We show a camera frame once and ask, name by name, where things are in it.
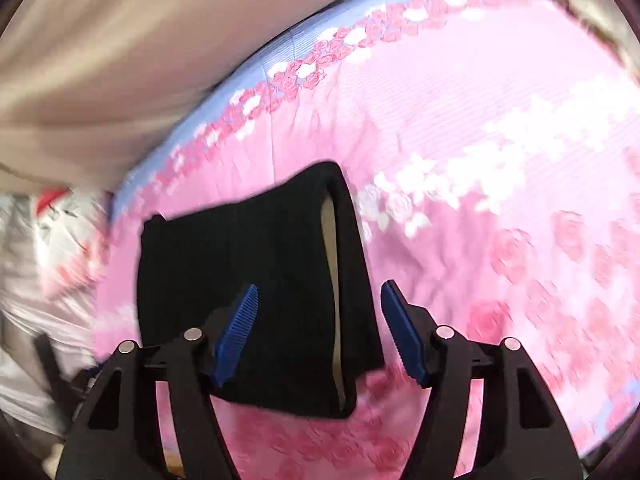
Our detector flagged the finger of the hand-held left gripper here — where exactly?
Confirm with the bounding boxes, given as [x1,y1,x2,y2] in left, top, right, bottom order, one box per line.
[32,332,96,411]

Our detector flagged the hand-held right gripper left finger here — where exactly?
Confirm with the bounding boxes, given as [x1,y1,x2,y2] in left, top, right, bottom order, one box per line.
[55,284,259,480]

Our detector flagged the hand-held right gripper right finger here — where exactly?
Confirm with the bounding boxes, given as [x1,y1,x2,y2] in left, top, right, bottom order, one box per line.
[380,280,586,480]

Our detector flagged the black pants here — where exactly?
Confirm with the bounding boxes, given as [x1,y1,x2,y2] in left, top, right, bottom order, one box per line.
[136,161,386,420]

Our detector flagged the white satin curtain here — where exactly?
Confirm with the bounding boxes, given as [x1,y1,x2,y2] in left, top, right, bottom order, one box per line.
[0,195,101,436]

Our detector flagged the white cat face pillow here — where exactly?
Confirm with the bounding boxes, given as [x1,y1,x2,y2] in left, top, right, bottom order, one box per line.
[30,187,113,291]

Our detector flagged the pink rose print bedsheet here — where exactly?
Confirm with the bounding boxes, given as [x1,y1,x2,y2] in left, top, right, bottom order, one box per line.
[92,0,640,480]

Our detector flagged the beige curtain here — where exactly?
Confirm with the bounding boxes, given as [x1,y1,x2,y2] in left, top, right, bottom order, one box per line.
[0,0,416,196]

